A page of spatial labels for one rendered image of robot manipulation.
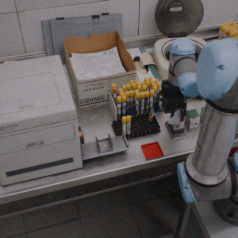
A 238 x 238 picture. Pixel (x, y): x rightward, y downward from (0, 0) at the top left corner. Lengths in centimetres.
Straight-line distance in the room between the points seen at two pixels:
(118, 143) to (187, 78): 40
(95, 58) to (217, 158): 91
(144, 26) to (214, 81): 114
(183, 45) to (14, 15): 77
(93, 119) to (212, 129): 74
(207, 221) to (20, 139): 62
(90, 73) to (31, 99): 49
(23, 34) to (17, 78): 49
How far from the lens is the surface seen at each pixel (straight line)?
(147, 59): 166
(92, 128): 149
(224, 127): 86
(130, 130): 145
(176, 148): 144
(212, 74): 74
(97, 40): 172
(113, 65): 167
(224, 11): 199
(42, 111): 115
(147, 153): 141
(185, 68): 115
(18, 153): 125
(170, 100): 132
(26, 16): 169
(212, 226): 123
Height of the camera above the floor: 198
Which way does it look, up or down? 48 degrees down
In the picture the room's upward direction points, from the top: 4 degrees clockwise
